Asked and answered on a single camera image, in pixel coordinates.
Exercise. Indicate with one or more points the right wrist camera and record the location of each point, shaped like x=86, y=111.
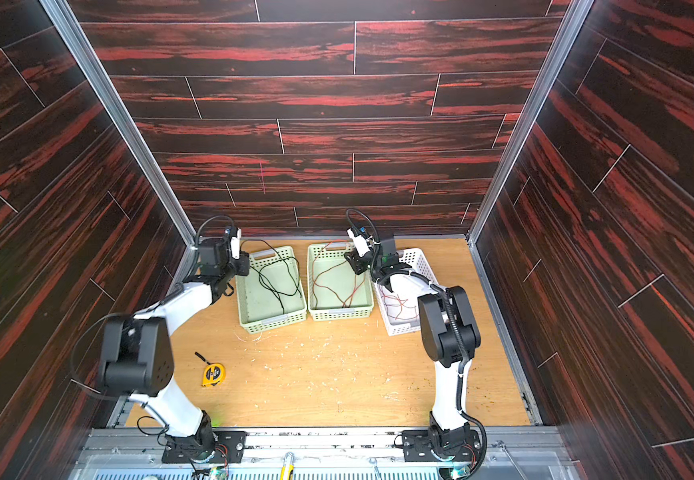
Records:
x=362, y=241

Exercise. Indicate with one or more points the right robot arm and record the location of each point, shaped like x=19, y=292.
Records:
x=450, y=337

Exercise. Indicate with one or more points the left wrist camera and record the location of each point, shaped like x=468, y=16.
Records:
x=233, y=237

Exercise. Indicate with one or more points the left green basket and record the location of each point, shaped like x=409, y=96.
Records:
x=272, y=295

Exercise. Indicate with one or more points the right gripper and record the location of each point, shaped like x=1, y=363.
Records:
x=358, y=261

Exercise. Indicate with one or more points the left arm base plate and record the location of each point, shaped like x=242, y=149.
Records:
x=220, y=447

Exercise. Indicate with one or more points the middle green basket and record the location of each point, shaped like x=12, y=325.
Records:
x=334, y=291

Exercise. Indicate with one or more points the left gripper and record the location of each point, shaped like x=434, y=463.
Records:
x=237, y=263

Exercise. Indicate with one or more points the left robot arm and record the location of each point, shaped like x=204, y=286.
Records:
x=136, y=358

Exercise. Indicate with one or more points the green basket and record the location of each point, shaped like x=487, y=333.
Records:
x=334, y=291
x=272, y=295

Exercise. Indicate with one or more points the yellow tape measure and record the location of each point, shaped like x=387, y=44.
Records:
x=213, y=374

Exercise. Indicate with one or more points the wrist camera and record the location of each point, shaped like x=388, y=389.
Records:
x=362, y=241
x=233, y=237

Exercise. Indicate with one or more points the white basket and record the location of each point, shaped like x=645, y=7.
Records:
x=399, y=306

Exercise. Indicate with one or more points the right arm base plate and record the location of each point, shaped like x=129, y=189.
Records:
x=421, y=445

